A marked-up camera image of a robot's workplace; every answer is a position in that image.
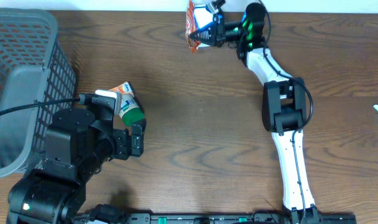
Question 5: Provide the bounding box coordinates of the orange chocolate bar wrapper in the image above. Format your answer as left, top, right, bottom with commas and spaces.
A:
185, 0, 211, 52

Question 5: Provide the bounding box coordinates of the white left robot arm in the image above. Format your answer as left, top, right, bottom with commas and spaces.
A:
7, 108, 146, 223

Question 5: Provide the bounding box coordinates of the white barcode scanner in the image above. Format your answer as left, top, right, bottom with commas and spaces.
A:
193, 4, 213, 48

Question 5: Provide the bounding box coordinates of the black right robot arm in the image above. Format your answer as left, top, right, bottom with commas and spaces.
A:
186, 1, 316, 223

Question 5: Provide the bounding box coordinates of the grey plastic mesh basket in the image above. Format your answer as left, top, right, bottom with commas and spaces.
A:
0, 8, 78, 177

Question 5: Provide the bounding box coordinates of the green cap bottle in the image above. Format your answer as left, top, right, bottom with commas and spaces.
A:
119, 94, 145, 126

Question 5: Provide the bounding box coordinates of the orange Kleenex tissue pack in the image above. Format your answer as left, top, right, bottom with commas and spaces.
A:
110, 82, 134, 97

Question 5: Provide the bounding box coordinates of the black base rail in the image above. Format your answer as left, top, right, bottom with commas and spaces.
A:
73, 203, 357, 224

